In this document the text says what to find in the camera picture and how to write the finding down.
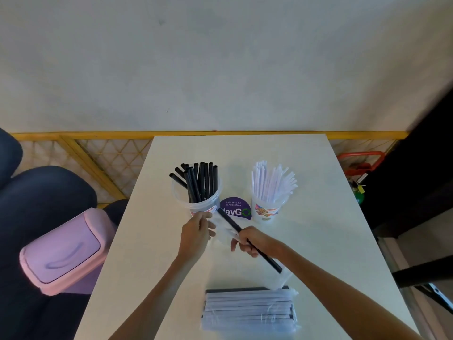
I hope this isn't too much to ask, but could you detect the person's right hand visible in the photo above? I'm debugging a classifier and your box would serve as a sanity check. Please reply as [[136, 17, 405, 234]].
[[231, 226, 284, 259]]

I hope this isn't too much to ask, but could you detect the person's left hand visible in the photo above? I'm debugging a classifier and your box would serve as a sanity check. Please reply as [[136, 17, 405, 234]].
[[177, 211, 217, 261]]

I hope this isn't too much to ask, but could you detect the clear plastic straw wrapper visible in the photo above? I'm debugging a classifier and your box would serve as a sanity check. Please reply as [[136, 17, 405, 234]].
[[207, 212, 245, 245]]

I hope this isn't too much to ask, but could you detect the single black drinking straw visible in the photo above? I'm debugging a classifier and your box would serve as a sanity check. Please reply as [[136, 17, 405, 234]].
[[217, 208, 283, 274]]

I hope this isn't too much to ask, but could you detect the person's right forearm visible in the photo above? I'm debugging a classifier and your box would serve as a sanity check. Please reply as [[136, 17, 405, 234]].
[[278, 242, 423, 340]]

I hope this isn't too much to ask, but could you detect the person's left forearm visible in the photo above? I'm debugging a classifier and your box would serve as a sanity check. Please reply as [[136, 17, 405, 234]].
[[108, 254, 199, 340]]

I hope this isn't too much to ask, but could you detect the clear plastic cup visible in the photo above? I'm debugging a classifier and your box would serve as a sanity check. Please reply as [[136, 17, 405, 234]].
[[172, 175, 223, 218]]

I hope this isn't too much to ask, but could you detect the round purple sticker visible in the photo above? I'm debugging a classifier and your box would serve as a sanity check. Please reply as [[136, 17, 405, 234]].
[[219, 197, 253, 221]]

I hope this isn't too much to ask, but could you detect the bunch of unwrapped black straws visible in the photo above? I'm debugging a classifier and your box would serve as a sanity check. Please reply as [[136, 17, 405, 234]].
[[169, 161, 218, 204]]

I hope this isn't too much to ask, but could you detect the printed white cup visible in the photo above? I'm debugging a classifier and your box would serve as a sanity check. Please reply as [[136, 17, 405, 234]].
[[251, 195, 284, 222]]

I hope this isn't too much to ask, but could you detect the pile of wrapped black straws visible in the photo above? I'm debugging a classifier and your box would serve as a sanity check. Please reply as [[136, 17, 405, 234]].
[[201, 285, 301, 334]]

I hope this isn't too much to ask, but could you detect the bunch of white straws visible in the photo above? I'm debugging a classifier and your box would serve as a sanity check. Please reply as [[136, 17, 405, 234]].
[[251, 160, 298, 204]]

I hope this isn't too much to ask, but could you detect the yellow lattice fence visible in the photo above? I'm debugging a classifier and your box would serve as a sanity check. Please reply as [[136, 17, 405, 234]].
[[10, 130, 410, 209]]

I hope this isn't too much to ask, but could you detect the green bottle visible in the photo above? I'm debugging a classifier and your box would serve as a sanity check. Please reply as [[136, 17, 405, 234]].
[[350, 180, 365, 206]]

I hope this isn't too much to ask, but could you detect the pink swing-lid trash bin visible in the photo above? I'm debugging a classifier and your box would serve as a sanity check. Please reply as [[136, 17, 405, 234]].
[[19, 208, 118, 297]]

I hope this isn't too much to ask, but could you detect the dark blue sofa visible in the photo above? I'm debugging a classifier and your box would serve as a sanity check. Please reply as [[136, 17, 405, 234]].
[[0, 127, 130, 340]]

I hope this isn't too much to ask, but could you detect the black metal bar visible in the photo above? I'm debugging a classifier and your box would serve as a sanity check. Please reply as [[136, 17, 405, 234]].
[[392, 255, 453, 289]]

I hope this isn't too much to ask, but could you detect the black cabinet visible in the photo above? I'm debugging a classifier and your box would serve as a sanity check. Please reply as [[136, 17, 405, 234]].
[[360, 86, 453, 239]]

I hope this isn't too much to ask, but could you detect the red metal handle frame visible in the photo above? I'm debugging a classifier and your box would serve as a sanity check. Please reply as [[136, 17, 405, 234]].
[[336, 151, 386, 177]]

